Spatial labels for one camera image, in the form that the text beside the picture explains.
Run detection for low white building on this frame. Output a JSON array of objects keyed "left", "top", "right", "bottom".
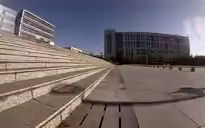
[{"left": 63, "top": 46, "right": 84, "bottom": 54}]

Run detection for dark glass-fronted building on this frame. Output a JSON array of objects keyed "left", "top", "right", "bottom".
[{"left": 103, "top": 29, "right": 191, "bottom": 65}]

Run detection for grey stone plaza pavement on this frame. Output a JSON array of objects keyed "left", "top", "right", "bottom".
[{"left": 83, "top": 64, "right": 205, "bottom": 128}]

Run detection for wooden plank strip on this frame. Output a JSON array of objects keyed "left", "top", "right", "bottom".
[{"left": 58, "top": 101, "right": 140, "bottom": 128}]

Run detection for white building with striped floors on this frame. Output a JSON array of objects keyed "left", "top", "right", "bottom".
[{"left": 14, "top": 8, "right": 56, "bottom": 46}]

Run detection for wide pale stone steps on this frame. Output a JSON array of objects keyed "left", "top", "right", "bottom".
[{"left": 0, "top": 29, "right": 116, "bottom": 128}]

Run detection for pale glass building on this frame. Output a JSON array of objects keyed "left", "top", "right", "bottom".
[{"left": 0, "top": 0, "right": 18, "bottom": 35}]

